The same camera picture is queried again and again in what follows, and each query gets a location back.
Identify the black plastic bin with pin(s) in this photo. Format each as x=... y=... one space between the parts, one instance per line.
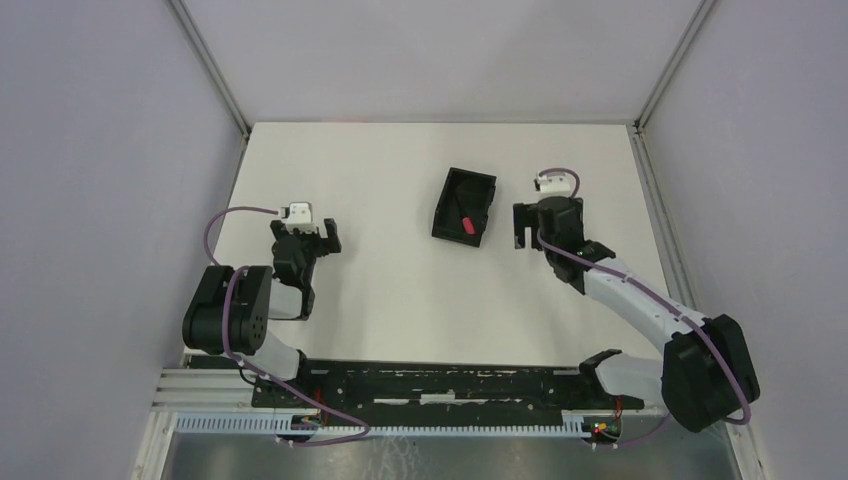
x=446 y=223

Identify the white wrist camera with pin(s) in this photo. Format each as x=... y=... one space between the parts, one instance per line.
x=554 y=184
x=297 y=218

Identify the aluminium corner post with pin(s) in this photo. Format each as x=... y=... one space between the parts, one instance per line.
x=203 y=53
x=678 y=55

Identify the aluminium front rail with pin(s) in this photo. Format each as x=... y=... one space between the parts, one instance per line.
x=230 y=389

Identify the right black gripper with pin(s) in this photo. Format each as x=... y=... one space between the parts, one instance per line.
x=530 y=221

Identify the white slotted cable duct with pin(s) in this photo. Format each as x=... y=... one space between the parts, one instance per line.
x=291 y=425

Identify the left aluminium corner post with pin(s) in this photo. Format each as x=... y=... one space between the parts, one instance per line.
x=203 y=53

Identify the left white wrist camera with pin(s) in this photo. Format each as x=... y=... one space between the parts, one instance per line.
x=297 y=218

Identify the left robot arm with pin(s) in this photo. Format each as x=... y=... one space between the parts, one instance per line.
x=229 y=312

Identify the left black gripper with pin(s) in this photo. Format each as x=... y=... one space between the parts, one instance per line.
x=308 y=242

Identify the right aluminium corner post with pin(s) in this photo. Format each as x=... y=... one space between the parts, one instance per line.
x=678 y=55

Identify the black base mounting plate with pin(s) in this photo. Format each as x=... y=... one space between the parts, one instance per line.
x=392 y=394

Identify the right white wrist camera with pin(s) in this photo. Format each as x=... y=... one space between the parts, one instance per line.
x=554 y=184

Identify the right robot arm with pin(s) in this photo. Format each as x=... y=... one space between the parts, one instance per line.
x=705 y=374

